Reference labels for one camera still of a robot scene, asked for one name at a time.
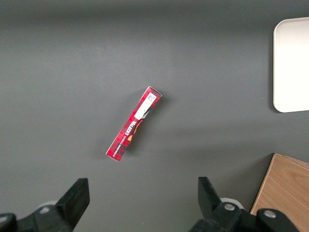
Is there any red shortbread biscuit box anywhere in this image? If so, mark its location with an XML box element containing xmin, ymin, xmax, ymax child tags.
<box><xmin>105</xmin><ymin>86</ymin><xmax>163</xmax><ymax>163</ymax></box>

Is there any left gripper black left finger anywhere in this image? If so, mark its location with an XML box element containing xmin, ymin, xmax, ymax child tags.
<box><xmin>0</xmin><ymin>178</ymin><xmax>91</xmax><ymax>232</ymax></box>

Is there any white cutting board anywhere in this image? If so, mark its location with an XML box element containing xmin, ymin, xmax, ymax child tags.
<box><xmin>273</xmin><ymin>17</ymin><xmax>309</xmax><ymax>113</ymax></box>

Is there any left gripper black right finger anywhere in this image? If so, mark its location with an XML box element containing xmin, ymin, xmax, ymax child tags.
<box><xmin>190</xmin><ymin>176</ymin><xmax>300</xmax><ymax>232</ymax></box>

